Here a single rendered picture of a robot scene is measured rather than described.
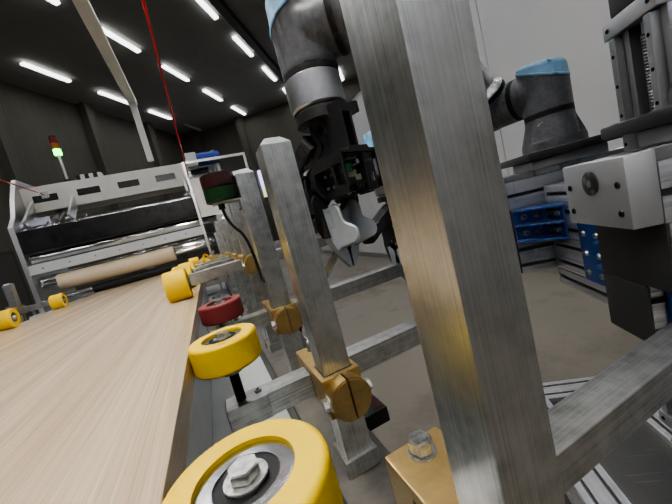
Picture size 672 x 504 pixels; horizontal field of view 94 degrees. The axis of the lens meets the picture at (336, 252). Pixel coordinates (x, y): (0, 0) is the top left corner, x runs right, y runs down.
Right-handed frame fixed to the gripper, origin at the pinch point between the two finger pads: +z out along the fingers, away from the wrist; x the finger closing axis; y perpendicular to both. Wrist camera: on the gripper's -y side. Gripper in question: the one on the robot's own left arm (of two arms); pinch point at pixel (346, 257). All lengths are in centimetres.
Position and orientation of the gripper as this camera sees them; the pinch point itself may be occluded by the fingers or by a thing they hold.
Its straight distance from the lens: 46.0
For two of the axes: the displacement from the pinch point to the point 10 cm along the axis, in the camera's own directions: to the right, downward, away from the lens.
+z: 2.5, 9.6, 1.1
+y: 6.6, -0.8, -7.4
